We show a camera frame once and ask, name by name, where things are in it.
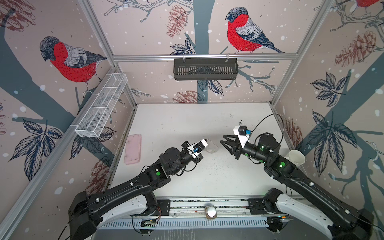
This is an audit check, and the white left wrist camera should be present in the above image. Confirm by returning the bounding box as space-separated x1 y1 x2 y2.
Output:
188 139 208 156

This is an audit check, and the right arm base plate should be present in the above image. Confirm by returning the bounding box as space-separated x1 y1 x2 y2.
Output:
246 198 288 216

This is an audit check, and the silver push button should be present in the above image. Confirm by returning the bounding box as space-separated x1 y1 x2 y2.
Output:
205 205 217 220

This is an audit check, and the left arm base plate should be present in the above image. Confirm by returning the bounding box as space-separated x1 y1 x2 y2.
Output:
140 200 171 217

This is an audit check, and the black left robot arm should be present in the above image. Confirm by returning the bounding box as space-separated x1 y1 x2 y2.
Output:
68 139 208 240

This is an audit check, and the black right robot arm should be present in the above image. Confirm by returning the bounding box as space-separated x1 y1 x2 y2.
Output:
220 134 374 240

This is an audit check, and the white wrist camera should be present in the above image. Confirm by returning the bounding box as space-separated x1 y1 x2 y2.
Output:
234 125 252 148
188 139 208 156

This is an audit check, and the white mug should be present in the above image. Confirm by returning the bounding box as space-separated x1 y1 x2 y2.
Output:
285 150 306 167

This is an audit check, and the white wire mesh basket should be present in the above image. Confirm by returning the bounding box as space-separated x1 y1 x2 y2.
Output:
75 73 128 138

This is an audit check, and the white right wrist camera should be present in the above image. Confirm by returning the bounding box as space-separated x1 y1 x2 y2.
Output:
234 125 252 148

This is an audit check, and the black hanging basket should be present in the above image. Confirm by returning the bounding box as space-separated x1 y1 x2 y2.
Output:
174 58 239 81

